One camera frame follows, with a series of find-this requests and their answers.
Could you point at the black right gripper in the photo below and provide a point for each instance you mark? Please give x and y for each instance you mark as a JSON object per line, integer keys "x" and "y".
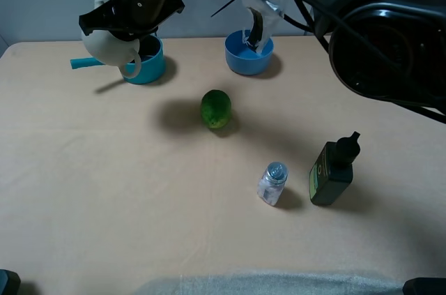
{"x": 129, "y": 19}

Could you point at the white ceramic teapot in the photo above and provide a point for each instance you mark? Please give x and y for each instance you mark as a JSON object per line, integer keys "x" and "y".
{"x": 109, "y": 50}

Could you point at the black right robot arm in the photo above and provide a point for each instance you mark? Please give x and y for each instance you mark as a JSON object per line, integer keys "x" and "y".
{"x": 386, "y": 50}

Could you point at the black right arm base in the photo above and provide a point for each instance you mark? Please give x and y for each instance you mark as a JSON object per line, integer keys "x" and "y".
{"x": 425, "y": 286}

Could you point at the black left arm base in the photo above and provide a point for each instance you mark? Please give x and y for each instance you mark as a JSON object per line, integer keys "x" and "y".
{"x": 9, "y": 282}

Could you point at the green lime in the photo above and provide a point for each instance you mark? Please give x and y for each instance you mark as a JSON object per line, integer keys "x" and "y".
{"x": 216, "y": 109}

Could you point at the blue plastic bowl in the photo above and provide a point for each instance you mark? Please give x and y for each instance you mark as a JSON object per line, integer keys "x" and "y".
{"x": 241, "y": 59}

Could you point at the small clear glass bottle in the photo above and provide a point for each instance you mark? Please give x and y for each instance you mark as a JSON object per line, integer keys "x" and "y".
{"x": 272, "y": 182}

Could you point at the dark green dropper bottle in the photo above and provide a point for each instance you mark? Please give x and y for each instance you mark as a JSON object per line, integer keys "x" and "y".
{"x": 332, "y": 172}

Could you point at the grey cloth at table edge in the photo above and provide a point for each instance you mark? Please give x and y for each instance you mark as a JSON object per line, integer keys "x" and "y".
{"x": 272, "y": 283}

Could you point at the teal saucepan with handle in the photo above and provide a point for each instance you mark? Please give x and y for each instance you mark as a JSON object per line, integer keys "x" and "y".
{"x": 153, "y": 64}

